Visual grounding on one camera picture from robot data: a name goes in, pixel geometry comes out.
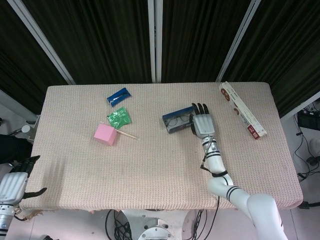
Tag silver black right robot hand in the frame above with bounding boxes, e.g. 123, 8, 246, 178
189, 102, 217, 140

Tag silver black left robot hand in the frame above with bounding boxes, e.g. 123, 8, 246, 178
0, 154, 48, 205

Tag thin metal round eyeglasses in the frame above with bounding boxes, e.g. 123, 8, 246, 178
166, 115, 195, 127

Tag blue grey glasses case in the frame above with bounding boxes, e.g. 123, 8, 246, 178
161, 105, 198, 135

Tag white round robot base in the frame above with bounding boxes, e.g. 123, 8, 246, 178
119, 208, 201, 240

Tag long white baking paper box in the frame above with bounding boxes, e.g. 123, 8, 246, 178
218, 81, 268, 141

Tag wooden chopstick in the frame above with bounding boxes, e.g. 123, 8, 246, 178
114, 129, 139, 141
114, 128, 140, 140

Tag green foil packet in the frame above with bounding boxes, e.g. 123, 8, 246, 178
106, 106, 132, 128

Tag dark curtain panel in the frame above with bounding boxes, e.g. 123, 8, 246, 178
0, 0, 68, 115
161, 0, 252, 82
222, 0, 320, 118
22, 0, 154, 85

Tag blue foil packet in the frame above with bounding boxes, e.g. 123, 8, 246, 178
106, 87, 133, 108

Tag pink woven tablecloth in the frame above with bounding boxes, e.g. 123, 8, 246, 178
18, 81, 305, 219

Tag pink cube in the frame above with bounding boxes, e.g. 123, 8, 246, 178
93, 122, 118, 146

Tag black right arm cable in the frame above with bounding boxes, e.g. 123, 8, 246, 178
199, 136, 229, 226

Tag white metal frame post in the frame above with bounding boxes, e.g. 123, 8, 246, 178
216, 0, 263, 82
147, 0, 164, 83
6, 0, 76, 85

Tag black cable bundle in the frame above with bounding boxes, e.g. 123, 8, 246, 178
104, 209, 135, 240

